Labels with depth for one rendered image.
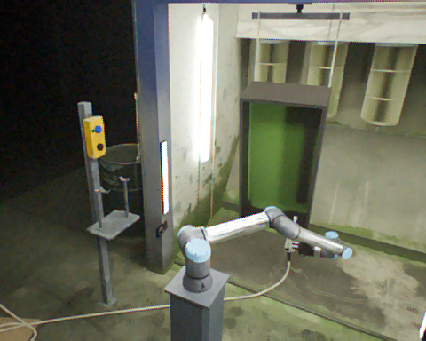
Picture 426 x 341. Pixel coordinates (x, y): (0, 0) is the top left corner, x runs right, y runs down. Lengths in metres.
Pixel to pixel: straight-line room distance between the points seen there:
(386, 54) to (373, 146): 0.97
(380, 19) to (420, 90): 0.87
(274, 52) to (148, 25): 1.61
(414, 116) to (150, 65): 2.66
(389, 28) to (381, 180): 1.45
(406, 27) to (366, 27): 0.30
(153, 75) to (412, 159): 2.70
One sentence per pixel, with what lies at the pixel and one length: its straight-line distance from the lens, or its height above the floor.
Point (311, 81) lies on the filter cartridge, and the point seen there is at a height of 1.60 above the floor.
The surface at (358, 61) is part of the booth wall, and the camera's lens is 3.99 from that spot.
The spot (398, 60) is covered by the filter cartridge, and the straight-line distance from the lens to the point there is 3.60.
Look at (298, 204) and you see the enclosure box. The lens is 3.39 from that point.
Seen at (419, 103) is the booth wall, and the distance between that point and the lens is 4.04.
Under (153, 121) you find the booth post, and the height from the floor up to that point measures 1.44.
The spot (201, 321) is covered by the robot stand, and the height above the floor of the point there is 0.50.
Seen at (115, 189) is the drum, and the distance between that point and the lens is 3.53.
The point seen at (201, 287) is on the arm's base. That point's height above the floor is 0.67.
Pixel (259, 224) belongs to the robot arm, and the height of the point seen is 0.91.
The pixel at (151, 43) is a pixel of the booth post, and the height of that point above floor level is 1.98.
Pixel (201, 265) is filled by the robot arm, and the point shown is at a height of 0.83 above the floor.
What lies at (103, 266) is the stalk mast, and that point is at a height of 0.38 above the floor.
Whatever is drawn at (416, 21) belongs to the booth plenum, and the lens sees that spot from 3.53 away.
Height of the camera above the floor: 2.14
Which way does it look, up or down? 24 degrees down
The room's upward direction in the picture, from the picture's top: 1 degrees clockwise
